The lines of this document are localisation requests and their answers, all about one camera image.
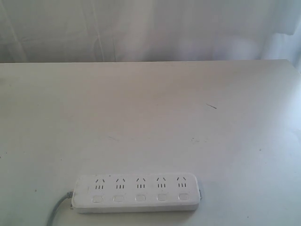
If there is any white backdrop curtain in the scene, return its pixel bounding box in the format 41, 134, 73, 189
0, 0, 301, 73

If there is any grey power cord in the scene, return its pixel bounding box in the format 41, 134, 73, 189
46, 191, 75, 226

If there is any white five-socket power strip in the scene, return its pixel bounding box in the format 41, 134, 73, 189
71, 173, 201, 213

